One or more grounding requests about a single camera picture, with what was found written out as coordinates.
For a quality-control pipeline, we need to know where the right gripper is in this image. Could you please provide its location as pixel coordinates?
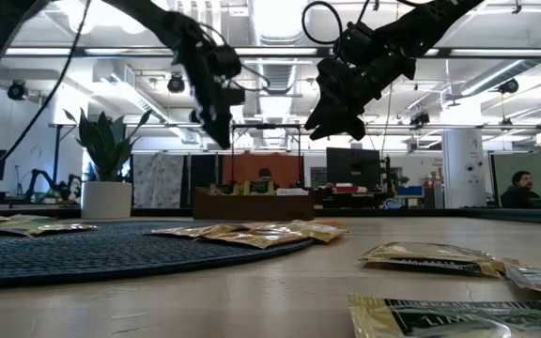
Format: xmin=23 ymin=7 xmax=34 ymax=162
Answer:
xmin=303 ymin=21 xmax=417 ymax=142

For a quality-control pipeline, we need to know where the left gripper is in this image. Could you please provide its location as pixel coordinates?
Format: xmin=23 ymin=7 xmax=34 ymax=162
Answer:
xmin=174 ymin=23 xmax=247 ymax=150

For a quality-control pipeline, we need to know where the green lemon tea bag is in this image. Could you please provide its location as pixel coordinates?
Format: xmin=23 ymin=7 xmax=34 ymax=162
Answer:
xmin=347 ymin=291 xmax=541 ymax=338
xmin=243 ymin=179 xmax=275 ymax=196
xmin=9 ymin=214 xmax=58 ymax=224

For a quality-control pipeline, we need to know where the yellow dark tea bag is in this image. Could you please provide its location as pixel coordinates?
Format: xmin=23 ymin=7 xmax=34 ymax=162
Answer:
xmin=208 ymin=182 xmax=241 ymax=196

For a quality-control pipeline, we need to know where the wooden tea organizer box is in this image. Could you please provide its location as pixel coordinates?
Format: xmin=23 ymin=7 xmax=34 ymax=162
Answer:
xmin=193 ymin=186 xmax=316 ymax=222

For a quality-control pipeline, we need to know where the black computer monitor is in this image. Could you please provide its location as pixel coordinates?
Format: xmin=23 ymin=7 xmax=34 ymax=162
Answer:
xmin=325 ymin=146 xmax=382 ymax=192

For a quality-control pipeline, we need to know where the orange partition panel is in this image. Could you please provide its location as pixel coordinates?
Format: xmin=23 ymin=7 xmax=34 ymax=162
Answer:
xmin=222 ymin=151 xmax=303 ymax=190

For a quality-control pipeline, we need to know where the person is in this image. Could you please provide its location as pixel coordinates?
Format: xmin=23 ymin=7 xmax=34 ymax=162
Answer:
xmin=255 ymin=167 xmax=275 ymax=189
xmin=499 ymin=170 xmax=541 ymax=210

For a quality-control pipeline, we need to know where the patterned white cloth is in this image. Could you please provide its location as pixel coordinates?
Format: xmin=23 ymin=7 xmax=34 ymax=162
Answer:
xmin=131 ymin=153 xmax=186 ymax=209

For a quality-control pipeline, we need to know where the blue box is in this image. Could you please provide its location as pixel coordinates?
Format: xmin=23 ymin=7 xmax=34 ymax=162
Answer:
xmin=395 ymin=185 xmax=425 ymax=198

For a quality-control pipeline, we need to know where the white round pillar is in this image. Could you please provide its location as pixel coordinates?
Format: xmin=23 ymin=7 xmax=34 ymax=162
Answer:
xmin=441 ymin=128 xmax=487 ymax=210

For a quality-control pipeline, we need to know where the snake plant in white pot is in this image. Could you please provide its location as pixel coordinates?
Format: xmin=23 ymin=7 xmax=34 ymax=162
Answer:
xmin=62 ymin=108 xmax=153 ymax=221

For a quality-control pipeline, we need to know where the round dark woven placemat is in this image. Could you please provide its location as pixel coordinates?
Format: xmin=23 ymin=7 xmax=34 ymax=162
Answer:
xmin=0 ymin=220 xmax=315 ymax=290

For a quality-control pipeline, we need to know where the black metal stand frame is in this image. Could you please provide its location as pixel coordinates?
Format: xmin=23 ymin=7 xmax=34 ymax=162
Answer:
xmin=229 ymin=122 xmax=303 ymax=189

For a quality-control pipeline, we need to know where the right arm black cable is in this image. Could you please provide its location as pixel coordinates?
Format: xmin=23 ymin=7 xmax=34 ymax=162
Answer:
xmin=301 ymin=0 xmax=347 ymax=47

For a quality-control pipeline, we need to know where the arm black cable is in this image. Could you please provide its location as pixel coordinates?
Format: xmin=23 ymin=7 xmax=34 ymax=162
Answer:
xmin=301 ymin=0 xmax=347 ymax=47
xmin=0 ymin=0 xmax=94 ymax=201

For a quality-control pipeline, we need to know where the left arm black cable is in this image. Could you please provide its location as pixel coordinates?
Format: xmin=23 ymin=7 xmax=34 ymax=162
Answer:
xmin=0 ymin=0 xmax=94 ymax=201

